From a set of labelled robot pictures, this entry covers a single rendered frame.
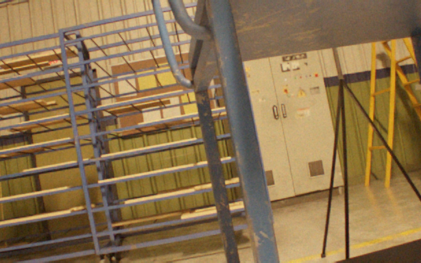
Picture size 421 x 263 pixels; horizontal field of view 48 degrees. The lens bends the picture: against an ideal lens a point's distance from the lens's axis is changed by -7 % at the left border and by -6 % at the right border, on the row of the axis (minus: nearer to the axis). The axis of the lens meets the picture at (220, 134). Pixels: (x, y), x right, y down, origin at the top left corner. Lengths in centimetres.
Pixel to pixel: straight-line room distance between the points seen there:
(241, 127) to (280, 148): 484
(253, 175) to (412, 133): 627
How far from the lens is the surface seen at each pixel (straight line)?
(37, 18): 677
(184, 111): 624
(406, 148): 701
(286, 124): 572
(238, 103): 86
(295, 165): 573
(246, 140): 85
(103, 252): 366
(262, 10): 106
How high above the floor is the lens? 71
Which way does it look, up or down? 2 degrees up
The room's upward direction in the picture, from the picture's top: 11 degrees counter-clockwise
